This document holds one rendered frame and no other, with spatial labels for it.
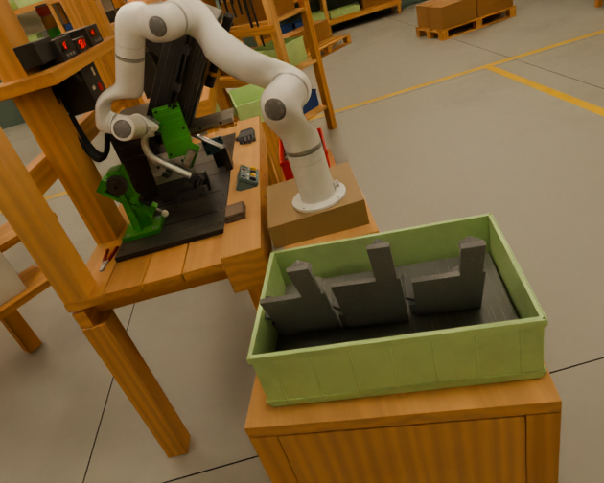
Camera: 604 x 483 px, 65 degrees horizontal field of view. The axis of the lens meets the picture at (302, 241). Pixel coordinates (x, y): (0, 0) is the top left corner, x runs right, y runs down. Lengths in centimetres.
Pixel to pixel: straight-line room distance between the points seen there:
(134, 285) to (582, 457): 162
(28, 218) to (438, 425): 127
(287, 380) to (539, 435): 55
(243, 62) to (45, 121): 78
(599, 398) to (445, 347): 120
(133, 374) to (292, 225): 84
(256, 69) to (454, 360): 98
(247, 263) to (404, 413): 73
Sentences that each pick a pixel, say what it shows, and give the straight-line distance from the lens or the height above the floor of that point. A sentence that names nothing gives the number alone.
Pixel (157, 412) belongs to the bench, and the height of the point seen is 28.
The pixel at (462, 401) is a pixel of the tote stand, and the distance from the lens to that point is 111.
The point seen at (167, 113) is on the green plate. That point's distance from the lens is 208.
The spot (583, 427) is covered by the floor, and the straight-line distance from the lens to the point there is 208.
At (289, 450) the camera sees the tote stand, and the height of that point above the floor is 69.
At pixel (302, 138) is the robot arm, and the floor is 118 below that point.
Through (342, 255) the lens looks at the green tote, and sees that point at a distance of 136.
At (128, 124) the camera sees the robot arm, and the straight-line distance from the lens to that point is 175.
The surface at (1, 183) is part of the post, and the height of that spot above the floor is 133.
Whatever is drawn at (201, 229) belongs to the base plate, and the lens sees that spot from 179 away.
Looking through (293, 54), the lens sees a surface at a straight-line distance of 483.
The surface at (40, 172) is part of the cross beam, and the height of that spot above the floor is 124.
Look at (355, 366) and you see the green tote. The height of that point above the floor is 89.
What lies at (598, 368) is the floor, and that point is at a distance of 226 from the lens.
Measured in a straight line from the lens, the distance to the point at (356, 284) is 104.
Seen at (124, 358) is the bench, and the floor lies 59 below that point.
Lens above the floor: 167
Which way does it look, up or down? 31 degrees down
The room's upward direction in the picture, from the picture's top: 17 degrees counter-clockwise
